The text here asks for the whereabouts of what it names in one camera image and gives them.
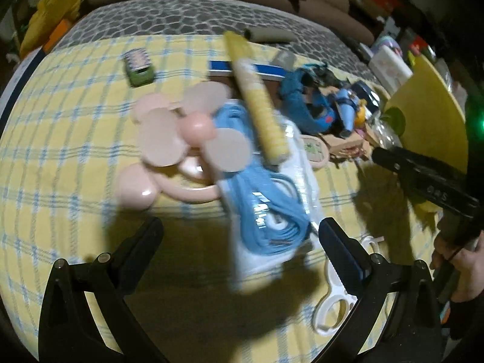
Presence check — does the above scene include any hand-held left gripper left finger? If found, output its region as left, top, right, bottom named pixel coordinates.
left=38, top=216, right=169, bottom=363

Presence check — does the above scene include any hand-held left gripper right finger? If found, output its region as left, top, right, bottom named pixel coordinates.
left=309, top=217, right=444, bottom=363

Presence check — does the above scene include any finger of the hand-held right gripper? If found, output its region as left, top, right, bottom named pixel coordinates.
left=372, top=147, right=428, bottom=197

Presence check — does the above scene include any yellow plastic basin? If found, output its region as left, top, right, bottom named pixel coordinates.
left=382, top=55, right=469, bottom=176

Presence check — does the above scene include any pink handheld fan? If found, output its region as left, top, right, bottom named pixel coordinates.
left=115, top=82, right=251, bottom=210

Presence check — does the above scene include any blue cable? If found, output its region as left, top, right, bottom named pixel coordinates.
left=214, top=98, right=322, bottom=296

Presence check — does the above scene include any person's right hand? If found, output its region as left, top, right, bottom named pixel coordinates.
left=431, top=231, right=484, bottom=303

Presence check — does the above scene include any clear plastic bag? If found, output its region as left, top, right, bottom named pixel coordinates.
left=365, top=113, right=403, bottom=148

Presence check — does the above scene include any pink paddle with green print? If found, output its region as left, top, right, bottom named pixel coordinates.
left=297, top=134, right=329, bottom=169

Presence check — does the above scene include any white tissue box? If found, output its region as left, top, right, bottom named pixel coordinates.
left=368, top=47, right=413, bottom=91

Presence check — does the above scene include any black toy dinosaur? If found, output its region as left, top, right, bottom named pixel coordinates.
left=306, top=62, right=341, bottom=84

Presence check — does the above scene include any pastel round lid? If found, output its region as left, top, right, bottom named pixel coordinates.
left=376, top=35, right=403, bottom=55

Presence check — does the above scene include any small grey cylinder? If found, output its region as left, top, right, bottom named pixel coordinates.
left=273, top=50, right=297, bottom=69

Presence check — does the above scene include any yellow corn shaped pen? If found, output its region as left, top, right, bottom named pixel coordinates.
left=222, top=31, right=290, bottom=165

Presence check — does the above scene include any green toy car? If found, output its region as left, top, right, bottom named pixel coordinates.
left=124, top=48, right=155, bottom=87

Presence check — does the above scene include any yellow plaid tablecloth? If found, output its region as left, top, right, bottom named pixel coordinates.
left=0, top=34, right=447, bottom=363

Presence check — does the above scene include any grey foam roll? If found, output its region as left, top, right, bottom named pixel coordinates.
left=244, top=27, right=299, bottom=43

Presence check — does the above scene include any blue and white box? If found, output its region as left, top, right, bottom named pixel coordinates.
left=207, top=60, right=288, bottom=81

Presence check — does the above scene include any orange box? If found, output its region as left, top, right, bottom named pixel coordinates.
left=42, top=19, right=72, bottom=54

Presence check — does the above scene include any grey stone pattern cloth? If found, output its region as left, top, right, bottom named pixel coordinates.
left=57, top=0, right=379, bottom=84

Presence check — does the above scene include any yellow plastic bag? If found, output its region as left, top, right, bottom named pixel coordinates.
left=19, top=0, right=81, bottom=59

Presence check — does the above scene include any white plastic ring tool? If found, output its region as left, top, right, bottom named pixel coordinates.
left=313, top=234, right=384, bottom=335

